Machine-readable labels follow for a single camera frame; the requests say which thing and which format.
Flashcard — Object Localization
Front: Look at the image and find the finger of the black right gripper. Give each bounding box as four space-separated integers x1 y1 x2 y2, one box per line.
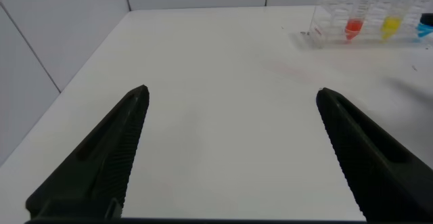
419 12 433 27

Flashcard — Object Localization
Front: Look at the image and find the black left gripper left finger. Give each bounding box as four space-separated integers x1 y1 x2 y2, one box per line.
25 84 150 220

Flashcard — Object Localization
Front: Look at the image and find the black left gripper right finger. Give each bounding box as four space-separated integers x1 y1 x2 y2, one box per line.
316 87 433 222

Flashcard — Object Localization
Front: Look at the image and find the test tube with blue pigment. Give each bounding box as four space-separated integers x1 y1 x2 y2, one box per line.
416 23 433 39

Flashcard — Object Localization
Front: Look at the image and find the test tube with red pigment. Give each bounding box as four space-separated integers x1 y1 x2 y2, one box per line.
344 0 382 43

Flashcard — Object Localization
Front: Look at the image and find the test tube with yellow pigment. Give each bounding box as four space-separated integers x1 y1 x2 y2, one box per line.
380 0 424 41

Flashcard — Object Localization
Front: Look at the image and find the clear plastic test tube rack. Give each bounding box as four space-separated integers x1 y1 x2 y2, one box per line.
309 0 433 49

